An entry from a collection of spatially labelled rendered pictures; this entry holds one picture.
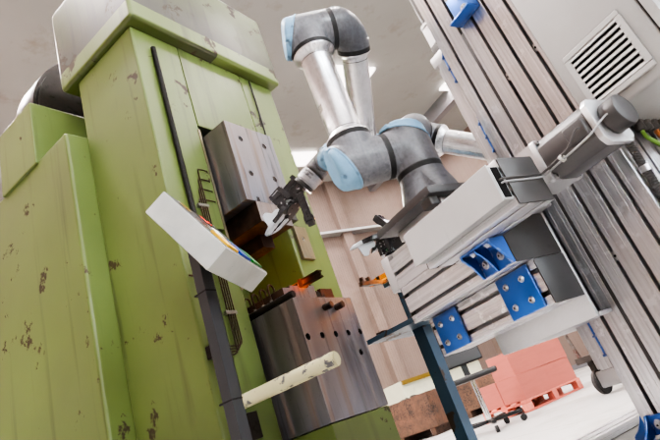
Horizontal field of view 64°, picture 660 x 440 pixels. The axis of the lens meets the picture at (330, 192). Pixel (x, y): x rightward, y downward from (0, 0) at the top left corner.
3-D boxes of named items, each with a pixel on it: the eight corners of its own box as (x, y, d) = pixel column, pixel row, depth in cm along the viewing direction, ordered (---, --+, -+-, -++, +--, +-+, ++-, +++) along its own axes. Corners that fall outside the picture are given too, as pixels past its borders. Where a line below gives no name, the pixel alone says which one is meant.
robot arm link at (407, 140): (447, 152, 125) (424, 107, 130) (395, 167, 122) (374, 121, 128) (436, 176, 135) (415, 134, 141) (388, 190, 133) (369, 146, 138)
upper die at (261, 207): (294, 226, 228) (287, 206, 232) (261, 220, 212) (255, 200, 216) (230, 267, 247) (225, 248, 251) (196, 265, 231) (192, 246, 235)
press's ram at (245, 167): (306, 210, 242) (282, 139, 259) (247, 198, 212) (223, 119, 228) (246, 250, 261) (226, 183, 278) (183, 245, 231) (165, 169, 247)
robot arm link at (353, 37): (359, -4, 151) (377, 147, 175) (323, 4, 149) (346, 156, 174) (373, 2, 141) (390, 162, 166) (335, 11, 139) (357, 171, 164)
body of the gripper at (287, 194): (274, 206, 178) (297, 180, 179) (292, 221, 174) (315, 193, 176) (266, 198, 171) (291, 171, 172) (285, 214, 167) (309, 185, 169)
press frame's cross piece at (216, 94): (261, 145, 268) (238, 75, 288) (197, 125, 236) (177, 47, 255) (206, 189, 288) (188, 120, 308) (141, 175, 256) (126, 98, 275)
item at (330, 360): (345, 365, 153) (339, 348, 155) (334, 367, 149) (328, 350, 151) (244, 412, 173) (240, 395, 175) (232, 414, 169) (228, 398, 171)
